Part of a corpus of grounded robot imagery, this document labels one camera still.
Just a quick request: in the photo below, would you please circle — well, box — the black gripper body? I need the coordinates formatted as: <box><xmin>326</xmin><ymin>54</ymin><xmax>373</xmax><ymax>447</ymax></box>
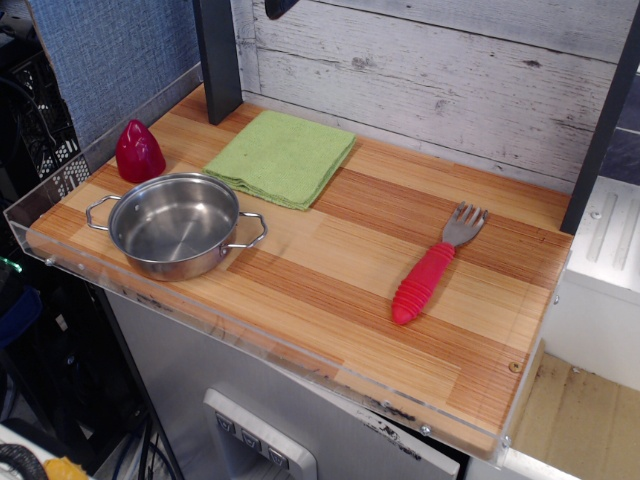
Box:
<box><xmin>264</xmin><ymin>0</ymin><xmax>299</xmax><ymax>20</ymax></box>

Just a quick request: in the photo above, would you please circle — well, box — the green folded cloth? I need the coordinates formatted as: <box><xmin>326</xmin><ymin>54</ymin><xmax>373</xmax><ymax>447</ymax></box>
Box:
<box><xmin>203</xmin><ymin>111</ymin><xmax>356</xmax><ymax>211</ymax></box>

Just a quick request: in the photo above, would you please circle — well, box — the red pepper toy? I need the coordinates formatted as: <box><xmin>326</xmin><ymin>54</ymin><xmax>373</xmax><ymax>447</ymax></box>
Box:
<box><xmin>116</xmin><ymin>119</ymin><xmax>166</xmax><ymax>183</ymax></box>

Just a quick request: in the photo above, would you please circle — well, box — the black plastic crate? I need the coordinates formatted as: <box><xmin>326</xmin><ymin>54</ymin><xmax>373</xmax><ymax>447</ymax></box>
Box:
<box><xmin>1</xmin><ymin>52</ymin><xmax>80</xmax><ymax>179</ymax></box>

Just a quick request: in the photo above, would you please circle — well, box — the clear acrylic table guard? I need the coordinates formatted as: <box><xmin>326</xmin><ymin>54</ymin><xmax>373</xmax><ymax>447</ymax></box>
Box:
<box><xmin>2</xmin><ymin>64</ymin><xmax>547</xmax><ymax>470</ymax></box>

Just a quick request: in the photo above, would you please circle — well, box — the silver toy cabinet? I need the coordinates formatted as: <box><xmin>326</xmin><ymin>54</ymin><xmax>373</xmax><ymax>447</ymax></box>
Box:
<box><xmin>106</xmin><ymin>293</ymin><xmax>468</xmax><ymax>479</ymax></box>

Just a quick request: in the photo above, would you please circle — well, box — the yellow object bottom left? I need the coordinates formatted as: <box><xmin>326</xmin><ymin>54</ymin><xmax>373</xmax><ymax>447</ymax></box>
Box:
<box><xmin>43</xmin><ymin>457</ymin><xmax>89</xmax><ymax>480</ymax></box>

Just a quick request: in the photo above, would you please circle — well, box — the dark vertical post left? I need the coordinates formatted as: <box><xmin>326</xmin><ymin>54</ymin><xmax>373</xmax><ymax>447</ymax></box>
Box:
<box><xmin>193</xmin><ymin>0</ymin><xmax>243</xmax><ymax>125</ymax></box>

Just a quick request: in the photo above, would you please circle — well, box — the dark vertical post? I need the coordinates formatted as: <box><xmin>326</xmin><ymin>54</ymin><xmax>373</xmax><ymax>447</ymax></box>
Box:
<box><xmin>560</xmin><ymin>5</ymin><xmax>639</xmax><ymax>235</ymax></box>
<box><xmin>193</xmin><ymin>0</ymin><xmax>243</xmax><ymax>125</ymax></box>

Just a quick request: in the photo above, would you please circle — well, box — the red handled fork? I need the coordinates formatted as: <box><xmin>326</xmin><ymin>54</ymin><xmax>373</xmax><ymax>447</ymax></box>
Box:
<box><xmin>391</xmin><ymin>202</ymin><xmax>489</xmax><ymax>325</ymax></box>

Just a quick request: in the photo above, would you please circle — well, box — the dark vertical post right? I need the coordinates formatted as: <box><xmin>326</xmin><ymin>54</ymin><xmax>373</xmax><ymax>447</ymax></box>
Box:
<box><xmin>560</xmin><ymin>5</ymin><xmax>639</xmax><ymax>235</ymax></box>

